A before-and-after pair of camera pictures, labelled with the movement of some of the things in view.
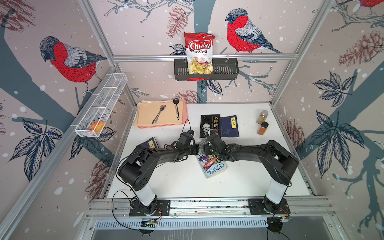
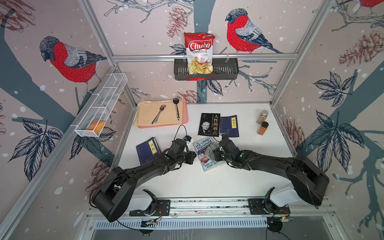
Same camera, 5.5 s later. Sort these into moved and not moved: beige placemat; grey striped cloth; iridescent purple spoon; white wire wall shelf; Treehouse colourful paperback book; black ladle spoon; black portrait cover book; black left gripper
Moved: black left gripper; Treehouse colourful paperback book; grey striped cloth
Not moved: beige placemat; iridescent purple spoon; black ladle spoon; white wire wall shelf; black portrait cover book
